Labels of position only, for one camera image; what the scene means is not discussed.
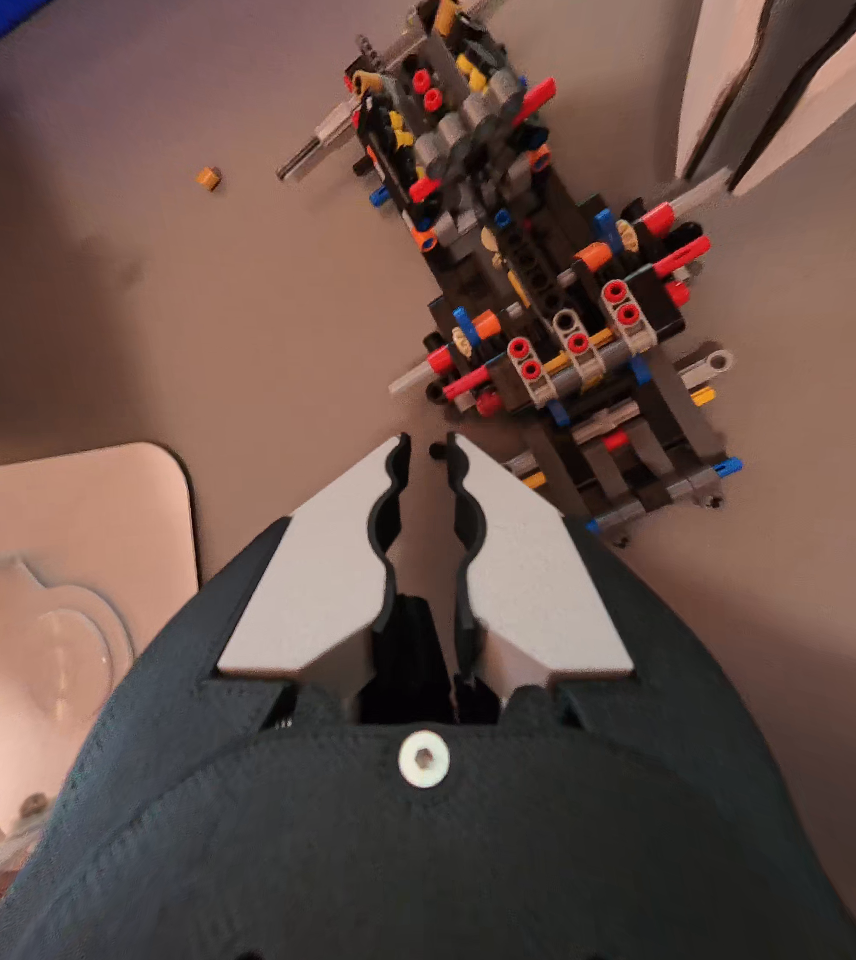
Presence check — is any lego technic car chassis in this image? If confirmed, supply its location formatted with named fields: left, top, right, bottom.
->
left=275, top=0, right=744, bottom=549

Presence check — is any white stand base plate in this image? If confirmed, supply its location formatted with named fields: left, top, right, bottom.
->
left=0, top=442, right=200, bottom=841

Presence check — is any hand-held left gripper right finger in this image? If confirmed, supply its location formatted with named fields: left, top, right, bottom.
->
left=443, top=432, right=636, bottom=725

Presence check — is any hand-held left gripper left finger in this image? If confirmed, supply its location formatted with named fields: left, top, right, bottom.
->
left=216, top=432, right=414, bottom=725

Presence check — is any white and grey furniture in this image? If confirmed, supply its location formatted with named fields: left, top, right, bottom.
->
left=674, top=0, right=856, bottom=198

